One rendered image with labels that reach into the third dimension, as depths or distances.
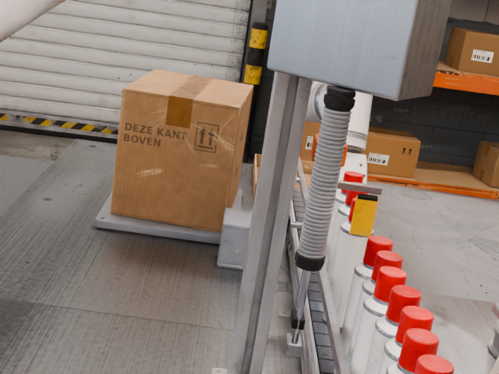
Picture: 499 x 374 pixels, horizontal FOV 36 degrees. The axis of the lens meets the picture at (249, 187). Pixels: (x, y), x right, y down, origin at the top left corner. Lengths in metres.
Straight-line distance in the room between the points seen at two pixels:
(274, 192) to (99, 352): 0.37
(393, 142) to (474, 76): 0.64
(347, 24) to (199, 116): 0.74
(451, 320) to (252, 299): 0.43
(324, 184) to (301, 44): 0.16
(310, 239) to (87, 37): 4.61
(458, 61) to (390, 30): 4.29
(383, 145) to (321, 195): 4.15
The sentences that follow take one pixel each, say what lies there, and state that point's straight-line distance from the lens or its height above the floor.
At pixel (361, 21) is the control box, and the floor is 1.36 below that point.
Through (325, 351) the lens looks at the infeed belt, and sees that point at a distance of 1.13.
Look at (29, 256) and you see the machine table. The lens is 1.45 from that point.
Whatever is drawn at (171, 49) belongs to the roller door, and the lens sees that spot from 5.37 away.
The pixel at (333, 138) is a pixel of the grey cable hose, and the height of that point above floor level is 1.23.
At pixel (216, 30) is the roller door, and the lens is 5.36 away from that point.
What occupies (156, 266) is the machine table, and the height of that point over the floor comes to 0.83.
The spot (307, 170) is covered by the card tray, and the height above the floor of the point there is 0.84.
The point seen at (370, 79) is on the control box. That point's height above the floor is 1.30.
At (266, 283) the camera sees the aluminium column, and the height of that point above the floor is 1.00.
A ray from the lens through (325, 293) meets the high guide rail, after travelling 1.11.
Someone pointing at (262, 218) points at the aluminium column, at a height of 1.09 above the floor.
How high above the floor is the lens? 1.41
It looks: 17 degrees down
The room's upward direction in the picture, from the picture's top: 9 degrees clockwise
